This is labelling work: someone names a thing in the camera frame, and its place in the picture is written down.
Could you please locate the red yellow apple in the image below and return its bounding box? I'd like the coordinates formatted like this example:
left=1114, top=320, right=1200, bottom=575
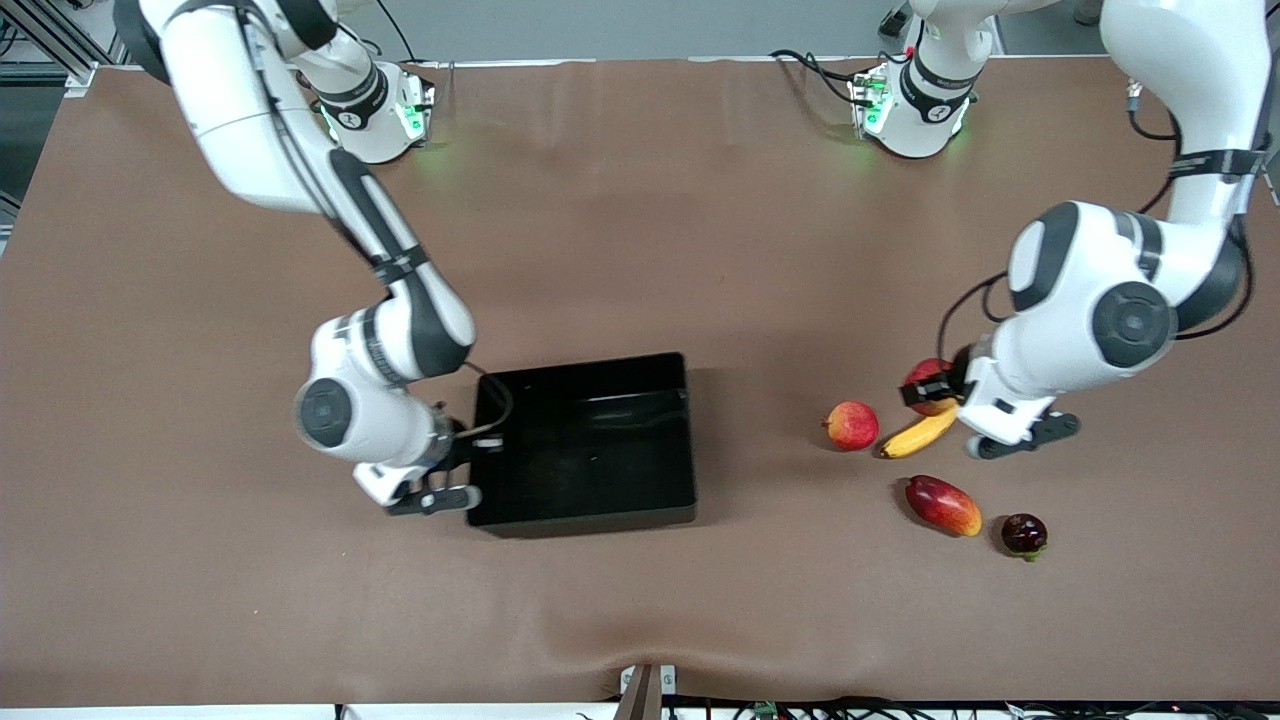
left=903, top=358, right=959, bottom=417

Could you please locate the yellow banana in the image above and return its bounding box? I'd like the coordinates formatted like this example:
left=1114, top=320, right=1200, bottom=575
left=879, top=398, right=963, bottom=460

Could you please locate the black plastic box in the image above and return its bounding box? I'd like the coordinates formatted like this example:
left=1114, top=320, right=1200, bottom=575
left=466, top=352, right=698, bottom=539

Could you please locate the red apple near tray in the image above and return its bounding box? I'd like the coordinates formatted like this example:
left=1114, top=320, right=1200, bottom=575
left=822, top=401, right=881, bottom=453

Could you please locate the red yellow mango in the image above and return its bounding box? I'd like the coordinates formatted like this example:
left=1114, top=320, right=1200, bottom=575
left=905, top=475, right=984, bottom=538

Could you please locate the dark purple mangosteen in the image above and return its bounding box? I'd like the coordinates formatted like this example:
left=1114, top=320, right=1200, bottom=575
left=1002, top=513, right=1049, bottom=562

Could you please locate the brown table cover sheet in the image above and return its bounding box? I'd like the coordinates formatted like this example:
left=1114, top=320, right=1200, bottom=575
left=0, top=55, right=1280, bottom=707

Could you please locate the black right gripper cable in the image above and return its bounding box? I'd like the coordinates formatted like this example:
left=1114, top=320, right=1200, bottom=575
left=463, top=362, right=514, bottom=437

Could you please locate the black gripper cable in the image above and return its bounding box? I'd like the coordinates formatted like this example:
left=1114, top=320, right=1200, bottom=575
left=463, top=362, right=514, bottom=437
left=937, top=80, right=1257, bottom=363

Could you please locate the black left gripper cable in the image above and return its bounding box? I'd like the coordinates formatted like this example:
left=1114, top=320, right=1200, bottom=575
left=937, top=80, right=1257, bottom=363

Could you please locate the metal table edge bracket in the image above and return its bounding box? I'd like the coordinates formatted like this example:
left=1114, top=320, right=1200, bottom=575
left=618, top=663, right=678, bottom=720

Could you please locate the black left base cable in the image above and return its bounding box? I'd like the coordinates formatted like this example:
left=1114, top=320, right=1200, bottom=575
left=768, top=48, right=881, bottom=107

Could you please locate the black base cable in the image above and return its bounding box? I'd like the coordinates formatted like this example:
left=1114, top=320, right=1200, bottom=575
left=380, top=0, right=427, bottom=67
left=768, top=48, right=881, bottom=107

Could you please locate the black right base cable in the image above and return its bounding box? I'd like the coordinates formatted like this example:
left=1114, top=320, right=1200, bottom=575
left=380, top=0, right=427, bottom=67

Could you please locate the aluminium frame profile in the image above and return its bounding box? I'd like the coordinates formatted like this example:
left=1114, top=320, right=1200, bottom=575
left=0, top=0, right=136, bottom=97

